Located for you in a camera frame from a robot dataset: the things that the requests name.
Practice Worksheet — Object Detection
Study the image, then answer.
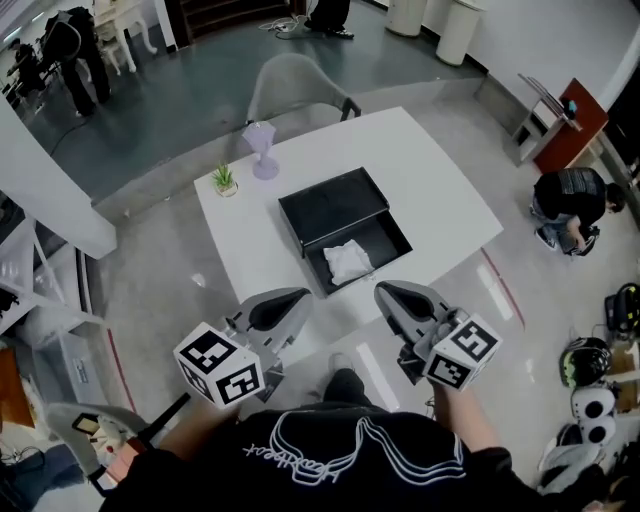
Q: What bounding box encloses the person's right forearm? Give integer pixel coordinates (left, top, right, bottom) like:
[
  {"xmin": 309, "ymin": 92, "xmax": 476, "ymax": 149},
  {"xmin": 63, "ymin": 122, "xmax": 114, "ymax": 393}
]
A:
[{"xmin": 431, "ymin": 382, "xmax": 507, "ymax": 452}]

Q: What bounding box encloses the small green potted plant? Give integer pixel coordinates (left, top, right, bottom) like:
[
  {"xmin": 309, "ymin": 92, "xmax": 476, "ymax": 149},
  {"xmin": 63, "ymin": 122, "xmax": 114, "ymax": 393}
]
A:
[{"xmin": 209, "ymin": 163, "xmax": 240, "ymax": 199}]

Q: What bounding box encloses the white shelving rack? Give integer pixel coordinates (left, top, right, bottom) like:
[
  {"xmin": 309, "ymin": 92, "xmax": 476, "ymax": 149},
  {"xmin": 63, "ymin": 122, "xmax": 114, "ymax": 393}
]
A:
[{"xmin": 0, "ymin": 192, "xmax": 109, "ymax": 351}]

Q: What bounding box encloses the grey side table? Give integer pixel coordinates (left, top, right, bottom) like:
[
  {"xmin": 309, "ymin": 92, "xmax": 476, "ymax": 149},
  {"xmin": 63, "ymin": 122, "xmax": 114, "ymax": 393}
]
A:
[{"xmin": 510, "ymin": 73, "xmax": 584, "ymax": 165}]

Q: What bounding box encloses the person's black trouser leg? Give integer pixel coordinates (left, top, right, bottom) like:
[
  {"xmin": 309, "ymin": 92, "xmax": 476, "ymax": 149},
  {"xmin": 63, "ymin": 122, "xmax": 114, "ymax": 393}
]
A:
[{"xmin": 319, "ymin": 367, "xmax": 389, "ymax": 414}]

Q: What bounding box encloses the person's left forearm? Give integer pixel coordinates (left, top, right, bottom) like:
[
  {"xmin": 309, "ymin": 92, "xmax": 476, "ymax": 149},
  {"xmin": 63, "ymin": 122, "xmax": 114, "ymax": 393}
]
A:
[{"xmin": 158, "ymin": 405, "xmax": 242, "ymax": 458}]

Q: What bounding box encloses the dark wooden staircase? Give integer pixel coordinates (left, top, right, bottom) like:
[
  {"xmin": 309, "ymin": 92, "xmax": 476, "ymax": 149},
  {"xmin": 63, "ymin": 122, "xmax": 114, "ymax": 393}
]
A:
[{"xmin": 164, "ymin": 0, "xmax": 297, "ymax": 52}]

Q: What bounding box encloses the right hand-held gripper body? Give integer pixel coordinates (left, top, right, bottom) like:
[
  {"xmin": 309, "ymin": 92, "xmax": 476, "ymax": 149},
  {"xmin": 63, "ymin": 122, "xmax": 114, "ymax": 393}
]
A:
[{"xmin": 396, "ymin": 307, "xmax": 503, "ymax": 392}]

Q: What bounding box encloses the white power strip with cable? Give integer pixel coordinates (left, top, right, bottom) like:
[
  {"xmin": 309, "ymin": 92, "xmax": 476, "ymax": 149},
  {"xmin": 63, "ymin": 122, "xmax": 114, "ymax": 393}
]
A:
[{"xmin": 258, "ymin": 13, "xmax": 307, "ymax": 40}]

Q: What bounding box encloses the black and green helmet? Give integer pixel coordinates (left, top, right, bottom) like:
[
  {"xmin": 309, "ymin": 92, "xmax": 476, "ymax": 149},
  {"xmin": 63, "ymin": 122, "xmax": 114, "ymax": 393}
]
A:
[{"xmin": 559, "ymin": 336, "xmax": 614, "ymax": 389}]

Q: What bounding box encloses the grey chair with clutter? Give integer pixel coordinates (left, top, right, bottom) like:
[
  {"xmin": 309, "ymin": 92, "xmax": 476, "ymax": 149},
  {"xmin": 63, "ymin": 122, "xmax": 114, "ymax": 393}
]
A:
[{"xmin": 46, "ymin": 401, "xmax": 152, "ymax": 497}]

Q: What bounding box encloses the black and yellow device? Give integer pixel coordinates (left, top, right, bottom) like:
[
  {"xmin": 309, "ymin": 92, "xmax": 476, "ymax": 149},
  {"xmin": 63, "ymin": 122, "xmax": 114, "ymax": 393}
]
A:
[{"xmin": 603, "ymin": 281, "xmax": 640, "ymax": 332}]

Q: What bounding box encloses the white cloth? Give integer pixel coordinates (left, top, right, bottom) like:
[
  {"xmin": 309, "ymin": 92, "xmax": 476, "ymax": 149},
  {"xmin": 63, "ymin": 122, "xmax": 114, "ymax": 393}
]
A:
[{"xmin": 322, "ymin": 238, "xmax": 374, "ymax": 287}]

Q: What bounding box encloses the person's black printed t-shirt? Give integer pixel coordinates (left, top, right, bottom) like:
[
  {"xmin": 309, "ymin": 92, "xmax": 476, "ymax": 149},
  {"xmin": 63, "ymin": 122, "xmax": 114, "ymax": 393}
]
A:
[{"xmin": 99, "ymin": 403, "xmax": 556, "ymax": 512}]

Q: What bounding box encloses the black drawer box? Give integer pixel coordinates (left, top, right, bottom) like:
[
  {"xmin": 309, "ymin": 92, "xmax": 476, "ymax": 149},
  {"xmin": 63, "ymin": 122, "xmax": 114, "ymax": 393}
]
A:
[{"xmin": 277, "ymin": 166, "xmax": 414, "ymax": 300}]

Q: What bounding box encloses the grey shell chair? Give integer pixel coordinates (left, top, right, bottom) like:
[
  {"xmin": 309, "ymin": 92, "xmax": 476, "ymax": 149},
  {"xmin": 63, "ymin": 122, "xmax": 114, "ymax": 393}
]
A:
[{"xmin": 247, "ymin": 52, "xmax": 363, "ymax": 133}]

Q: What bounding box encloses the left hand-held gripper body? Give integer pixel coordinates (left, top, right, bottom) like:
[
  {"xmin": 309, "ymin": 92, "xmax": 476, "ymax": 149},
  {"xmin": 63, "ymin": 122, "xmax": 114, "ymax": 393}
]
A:
[{"xmin": 173, "ymin": 308, "xmax": 297, "ymax": 411}]

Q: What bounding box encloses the white square pillar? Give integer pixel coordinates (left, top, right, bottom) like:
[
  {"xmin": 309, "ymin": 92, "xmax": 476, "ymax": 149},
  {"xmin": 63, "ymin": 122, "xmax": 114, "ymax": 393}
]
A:
[{"xmin": 0, "ymin": 93, "xmax": 119, "ymax": 261}]

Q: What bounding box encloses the white cylindrical bin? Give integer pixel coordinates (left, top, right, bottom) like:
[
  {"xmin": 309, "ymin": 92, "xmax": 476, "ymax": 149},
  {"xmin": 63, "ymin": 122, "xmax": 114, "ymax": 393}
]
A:
[
  {"xmin": 435, "ymin": 0, "xmax": 483, "ymax": 67},
  {"xmin": 384, "ymin": 0, "xmax": 427, "ymax": 38}
]

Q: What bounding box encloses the white ornate table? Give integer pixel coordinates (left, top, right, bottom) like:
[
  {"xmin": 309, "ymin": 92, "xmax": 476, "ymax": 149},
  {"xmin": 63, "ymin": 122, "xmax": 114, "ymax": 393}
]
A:
[{"xmin": 93, "ymin": 0, "xmax": 158, "ymax": 77}]

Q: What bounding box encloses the lilac vase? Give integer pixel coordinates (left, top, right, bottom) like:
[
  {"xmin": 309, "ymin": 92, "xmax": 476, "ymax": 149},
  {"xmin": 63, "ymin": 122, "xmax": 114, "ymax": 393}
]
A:
[{"xmin": 241, "ymin": 121, "xmax": 281, "ymax": 181}]

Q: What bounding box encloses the white helmet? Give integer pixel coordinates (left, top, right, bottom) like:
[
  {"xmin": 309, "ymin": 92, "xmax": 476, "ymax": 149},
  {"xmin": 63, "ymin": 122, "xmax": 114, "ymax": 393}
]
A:
[{"xmin": 570, "ymin": 386, "xmax": 618, "ymax": 444}]

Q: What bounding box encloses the red-brown cabinet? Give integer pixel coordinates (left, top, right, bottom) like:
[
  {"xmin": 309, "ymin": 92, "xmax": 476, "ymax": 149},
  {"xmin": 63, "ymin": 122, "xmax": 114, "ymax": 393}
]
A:
[{"xmin": 533, "ymin": 76, "xmax": 610, "ymax": 175}]

